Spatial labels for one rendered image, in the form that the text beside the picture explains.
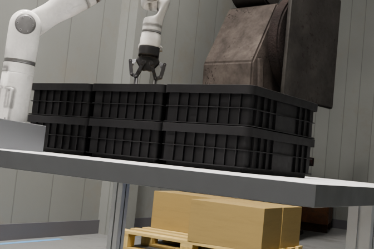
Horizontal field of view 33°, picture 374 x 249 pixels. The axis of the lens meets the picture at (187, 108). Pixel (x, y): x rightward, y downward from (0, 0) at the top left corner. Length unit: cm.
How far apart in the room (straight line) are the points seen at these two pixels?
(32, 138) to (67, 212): 356
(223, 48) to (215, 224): 235
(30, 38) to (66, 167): 63
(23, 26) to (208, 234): 293
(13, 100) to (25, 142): 13
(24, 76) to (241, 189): 94
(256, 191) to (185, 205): 400
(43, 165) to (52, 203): 386
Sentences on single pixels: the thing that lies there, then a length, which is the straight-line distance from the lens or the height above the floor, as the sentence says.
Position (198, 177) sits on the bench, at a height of 69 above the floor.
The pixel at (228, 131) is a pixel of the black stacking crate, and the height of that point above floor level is 80.
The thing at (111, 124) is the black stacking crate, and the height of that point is 80.
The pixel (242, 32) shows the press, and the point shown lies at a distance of 636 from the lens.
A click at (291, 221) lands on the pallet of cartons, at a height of 34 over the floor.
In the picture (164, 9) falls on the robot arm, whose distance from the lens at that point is 231.
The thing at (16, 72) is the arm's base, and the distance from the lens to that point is 191.
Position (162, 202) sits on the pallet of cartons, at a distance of 522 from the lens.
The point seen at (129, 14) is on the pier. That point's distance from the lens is 581.
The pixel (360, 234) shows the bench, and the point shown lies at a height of 58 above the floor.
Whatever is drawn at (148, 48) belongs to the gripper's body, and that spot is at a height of 110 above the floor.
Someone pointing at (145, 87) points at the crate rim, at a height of 92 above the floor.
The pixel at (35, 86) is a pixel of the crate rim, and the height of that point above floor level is 92.
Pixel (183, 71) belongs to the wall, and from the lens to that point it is 676.
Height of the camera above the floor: 72
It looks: 5 degrees up
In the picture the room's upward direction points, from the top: 6 degrees clockwise
